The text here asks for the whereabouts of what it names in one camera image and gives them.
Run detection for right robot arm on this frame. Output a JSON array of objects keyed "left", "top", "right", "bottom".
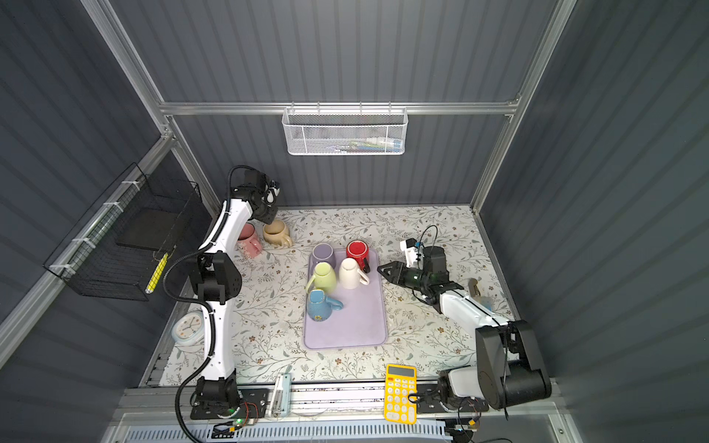
[{"left": 377, "top": 245, "right": 552, "bottom": 412}]

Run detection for black wire basket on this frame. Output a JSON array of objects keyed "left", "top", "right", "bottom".
[{"left": 44, "top": 164, "right": 204, "bottom": 302}]

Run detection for white mug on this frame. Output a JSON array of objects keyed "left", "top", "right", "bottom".
[{"left": 338, "top": 258, "right": 370, "bottom": 290}]

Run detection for beige speckled mug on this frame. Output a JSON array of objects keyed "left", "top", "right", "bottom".
[{"left": 262, "top": 220, "right": 294, "bottom": 247}]

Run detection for lavender mug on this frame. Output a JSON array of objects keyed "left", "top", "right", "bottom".
[{"left": 310, "top": 243, "right": 336, "bottom": 271}]

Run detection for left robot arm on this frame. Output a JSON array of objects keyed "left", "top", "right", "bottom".
[{"left": 164, "top": 165, "right": 280, "bottom": 419}]

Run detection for small white clock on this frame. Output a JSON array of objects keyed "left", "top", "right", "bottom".
[{"left": 171, "top": 310, "right": 205, "bottom": 346}]

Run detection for blue mug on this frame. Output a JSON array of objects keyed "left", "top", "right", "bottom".
[{"left": 306, "top": 289, "right": 345, "bottom": 322}]

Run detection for black pad in basket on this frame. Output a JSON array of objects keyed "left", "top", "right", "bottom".
[{"left": 116, "top": 209, "right": 186, "bottom": 251}]

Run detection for green mug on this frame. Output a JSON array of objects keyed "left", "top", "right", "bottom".
[{"left": 306, "top": 262, "right": 337, "bottom": 295}]

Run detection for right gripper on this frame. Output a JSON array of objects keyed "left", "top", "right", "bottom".
[{"left": 379, "top": 262, "right": 430, "bottom": 292}]

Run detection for red mug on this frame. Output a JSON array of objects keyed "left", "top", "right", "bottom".
[{"left": 346, "top": 240, "right": 370, "bottom": 274}]

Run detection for yellow marker in basket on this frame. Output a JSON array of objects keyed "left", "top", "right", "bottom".
[{"left": 144, "top": 253, "right": 170, "bottom": 295}]

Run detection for items in white basket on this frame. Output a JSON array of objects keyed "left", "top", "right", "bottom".
[{"left": 328, "top": 137, "right": 404, "bottom": 154}]

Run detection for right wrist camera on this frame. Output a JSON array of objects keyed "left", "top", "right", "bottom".
[{"left": 400, "top": 238, "right": 424, "bottom": 269}]

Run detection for yellow calculator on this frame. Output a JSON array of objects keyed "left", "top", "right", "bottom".
[{"left": 383, "top": 365, "right": 417, "bottom": 425}]

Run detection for lavender tray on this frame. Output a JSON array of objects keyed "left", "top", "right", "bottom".
[{"left": 304, "top": 247, "right": 388, "bottom": 350}]

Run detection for white wire basket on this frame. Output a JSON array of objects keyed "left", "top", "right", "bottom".
[{"left": 282, "top": 107, "right": 409, "bottom": 156}]

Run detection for pink ghost mug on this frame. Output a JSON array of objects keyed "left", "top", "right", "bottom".
[{"left": 237, "top": 223, "right": 263, "bottom": 258}]

